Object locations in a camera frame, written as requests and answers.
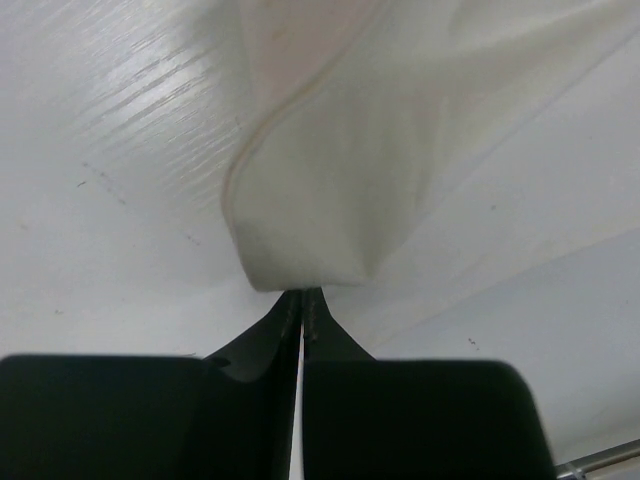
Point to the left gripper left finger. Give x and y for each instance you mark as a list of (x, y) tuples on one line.
[(225, 416)]

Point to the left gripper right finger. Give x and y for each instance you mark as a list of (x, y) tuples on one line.
[(364, 418)]

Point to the cream white t shirt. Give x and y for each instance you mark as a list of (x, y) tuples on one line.
[(418, 153)]

